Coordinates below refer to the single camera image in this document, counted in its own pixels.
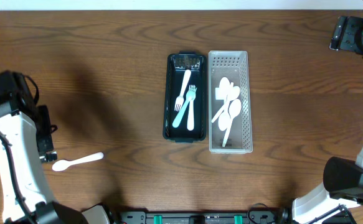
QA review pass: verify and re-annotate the white utensil handle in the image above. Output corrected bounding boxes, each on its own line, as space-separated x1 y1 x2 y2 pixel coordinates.
52 152 104 172

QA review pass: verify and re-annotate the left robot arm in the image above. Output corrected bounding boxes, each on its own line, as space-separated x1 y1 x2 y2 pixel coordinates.
0 70 114 224

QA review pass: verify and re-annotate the clear white plastic basket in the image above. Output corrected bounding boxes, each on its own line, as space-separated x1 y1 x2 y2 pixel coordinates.
208 50 253 154

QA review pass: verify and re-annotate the black plastic basket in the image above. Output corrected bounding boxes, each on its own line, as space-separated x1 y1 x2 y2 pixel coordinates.
163 52 207 143

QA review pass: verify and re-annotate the white spoon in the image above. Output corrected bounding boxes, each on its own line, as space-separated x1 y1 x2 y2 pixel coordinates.
218 77 230 99
218 94 230 131
222 99 242 147
211 86 240 123

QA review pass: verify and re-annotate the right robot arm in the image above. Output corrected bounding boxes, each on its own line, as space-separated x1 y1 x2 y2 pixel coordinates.
291 16 363 223

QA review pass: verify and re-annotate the white fork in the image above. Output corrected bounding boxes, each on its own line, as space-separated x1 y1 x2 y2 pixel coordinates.
187 85 197 131
174 69 192 111

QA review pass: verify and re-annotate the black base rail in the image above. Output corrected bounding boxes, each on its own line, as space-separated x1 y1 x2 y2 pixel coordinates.
118 210 354 224

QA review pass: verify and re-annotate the left black cable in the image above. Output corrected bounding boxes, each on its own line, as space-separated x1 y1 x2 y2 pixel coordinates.
0 127 35 224

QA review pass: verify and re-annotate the mint green plastic fork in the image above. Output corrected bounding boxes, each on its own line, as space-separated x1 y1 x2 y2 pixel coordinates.
172 90 196 128

